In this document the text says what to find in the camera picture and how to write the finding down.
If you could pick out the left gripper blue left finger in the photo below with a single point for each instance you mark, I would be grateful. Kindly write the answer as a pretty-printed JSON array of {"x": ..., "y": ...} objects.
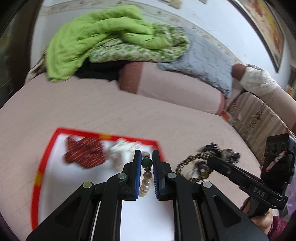
[{"x": 129, "y": 187}]

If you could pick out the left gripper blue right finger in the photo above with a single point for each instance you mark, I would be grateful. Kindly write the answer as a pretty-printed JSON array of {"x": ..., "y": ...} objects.
[{"x": 160, "y": 170}]

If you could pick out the white spotted scrunchie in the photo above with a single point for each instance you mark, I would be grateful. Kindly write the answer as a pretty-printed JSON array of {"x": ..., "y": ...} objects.
[{"x": 122, "y": 152}]

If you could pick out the red dotted scrunchie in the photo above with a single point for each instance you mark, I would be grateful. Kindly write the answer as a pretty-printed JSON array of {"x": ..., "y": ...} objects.
[{"x": 87, "y": 152}]

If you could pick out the grey black organza scrunchie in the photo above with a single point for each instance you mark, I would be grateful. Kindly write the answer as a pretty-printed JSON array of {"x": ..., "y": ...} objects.
[{"x": 229, "y": 156}]

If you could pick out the black claw hair clip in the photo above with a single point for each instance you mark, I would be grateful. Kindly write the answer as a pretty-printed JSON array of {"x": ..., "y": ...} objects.
[{"x": 211, "y": 148}]

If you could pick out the red shallow tray box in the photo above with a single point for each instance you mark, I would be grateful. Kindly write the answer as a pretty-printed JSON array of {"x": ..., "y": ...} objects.
[{"x": 143, "y": 219}]

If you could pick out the person right hand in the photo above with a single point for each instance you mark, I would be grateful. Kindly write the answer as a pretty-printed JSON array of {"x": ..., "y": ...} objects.
[{"x": 263, "y": 222}]

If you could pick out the phone mounted on gripper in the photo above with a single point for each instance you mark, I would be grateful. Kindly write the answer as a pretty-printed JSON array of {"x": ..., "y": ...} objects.
[{"x": 278, "y": 155}]

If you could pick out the striped floral sofa cushion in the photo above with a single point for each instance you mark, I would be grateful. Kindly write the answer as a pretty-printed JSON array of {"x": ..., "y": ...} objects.
[{"x": 255, "y": 121}]

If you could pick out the plastic bottle orange label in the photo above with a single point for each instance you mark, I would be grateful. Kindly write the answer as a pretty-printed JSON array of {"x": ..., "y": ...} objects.
[{"x": 228, "y": 118}]

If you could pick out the pink bolster cushion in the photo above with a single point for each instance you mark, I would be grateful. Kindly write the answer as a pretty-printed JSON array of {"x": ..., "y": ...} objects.
[{"x": 146, "y": 79}]

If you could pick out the white patterned cloth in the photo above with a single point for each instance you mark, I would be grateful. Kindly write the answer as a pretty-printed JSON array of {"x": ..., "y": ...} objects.
[{"x": 258, "y": 81}]

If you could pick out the pink quilted mattress cover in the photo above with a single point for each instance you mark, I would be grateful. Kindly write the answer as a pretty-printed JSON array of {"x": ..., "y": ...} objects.
[{"x": 31, "y": 116}]

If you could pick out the grey quilted pillow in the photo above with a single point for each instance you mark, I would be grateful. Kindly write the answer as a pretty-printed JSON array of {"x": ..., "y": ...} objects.
[{"x": 204, "y": 61}]

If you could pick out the green quilted blanket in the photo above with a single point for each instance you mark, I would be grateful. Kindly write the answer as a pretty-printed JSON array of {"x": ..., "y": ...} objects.
[{"x": 114, "y": 34}]

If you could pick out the framed wall picture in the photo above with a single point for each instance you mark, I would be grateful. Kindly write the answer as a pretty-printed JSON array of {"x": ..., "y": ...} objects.
[{"x": 261, "y": 17}]

